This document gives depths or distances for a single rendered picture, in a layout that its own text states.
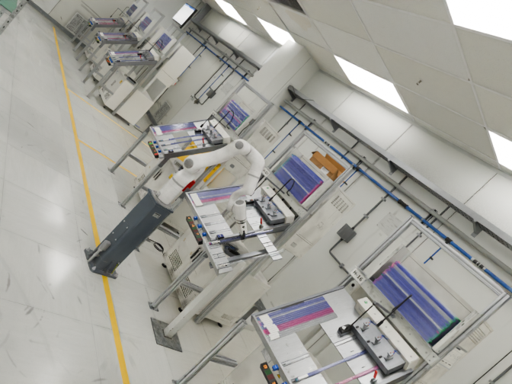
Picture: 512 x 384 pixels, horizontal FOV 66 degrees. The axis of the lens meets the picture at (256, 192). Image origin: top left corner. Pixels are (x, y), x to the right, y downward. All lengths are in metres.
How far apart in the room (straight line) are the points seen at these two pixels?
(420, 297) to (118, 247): 2.09
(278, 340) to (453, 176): 2.92
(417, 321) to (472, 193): 2.24
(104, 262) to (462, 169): 3.65
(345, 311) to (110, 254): 1.73
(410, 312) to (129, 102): 6.02
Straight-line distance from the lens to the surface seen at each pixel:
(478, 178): 4.67
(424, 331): 2.62
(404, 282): 2.73
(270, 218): 3.32
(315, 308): 2.73
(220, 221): 3.31
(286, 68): 6.47
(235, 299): 3.72
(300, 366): 2.47
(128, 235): 3.06
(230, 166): 4.59
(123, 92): 7.40
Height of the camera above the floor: 1.57
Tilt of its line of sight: 6 degrees down
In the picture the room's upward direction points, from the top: 45 degrees clockwise
